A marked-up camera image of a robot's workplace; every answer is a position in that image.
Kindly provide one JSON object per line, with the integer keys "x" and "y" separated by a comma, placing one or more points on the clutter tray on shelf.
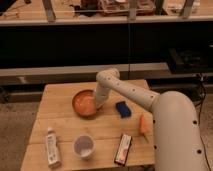
{"x": 121, "y": 7}

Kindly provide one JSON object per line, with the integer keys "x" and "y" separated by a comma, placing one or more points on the wooden table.
{"x": 105, "y": 128}

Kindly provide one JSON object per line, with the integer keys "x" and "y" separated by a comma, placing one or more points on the orange carrot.
{"x": 143, "y": 129}

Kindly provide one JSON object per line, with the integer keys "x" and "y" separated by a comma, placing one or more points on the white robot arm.
{"x": 178, "y": 144}

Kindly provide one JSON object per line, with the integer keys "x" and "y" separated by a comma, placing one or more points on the clear plastic cup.
{"x": 84, "y": 146}

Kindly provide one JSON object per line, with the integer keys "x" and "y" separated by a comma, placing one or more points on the long metal shelf rack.
{"x": 39, "y": 52}

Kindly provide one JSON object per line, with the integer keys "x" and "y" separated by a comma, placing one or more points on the black rectangular candy box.
{"x": 123, "y": 149}

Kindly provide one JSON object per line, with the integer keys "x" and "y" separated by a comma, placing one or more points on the orange ceramic bowl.
{"x": 83, "y": 103}

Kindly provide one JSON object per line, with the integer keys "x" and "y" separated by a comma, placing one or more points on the white squeeze bottle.
{"x": 52, "y": 149}

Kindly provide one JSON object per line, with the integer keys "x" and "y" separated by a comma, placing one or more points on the black box on shelf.
{"x": 181, "y": 61}

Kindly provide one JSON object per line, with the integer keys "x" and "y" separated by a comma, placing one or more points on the blue sponge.
{"x": 123, "y": 109}

